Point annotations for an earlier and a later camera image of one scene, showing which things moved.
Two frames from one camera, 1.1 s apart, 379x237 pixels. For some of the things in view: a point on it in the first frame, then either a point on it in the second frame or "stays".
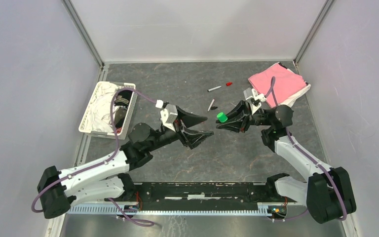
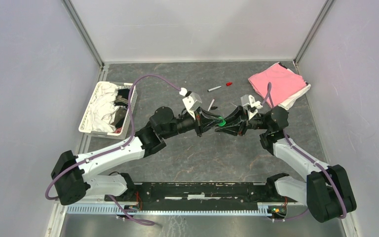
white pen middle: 210,105 stays
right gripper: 241,124 stays
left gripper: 190,138 -> 204,121
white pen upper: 214,88 stays
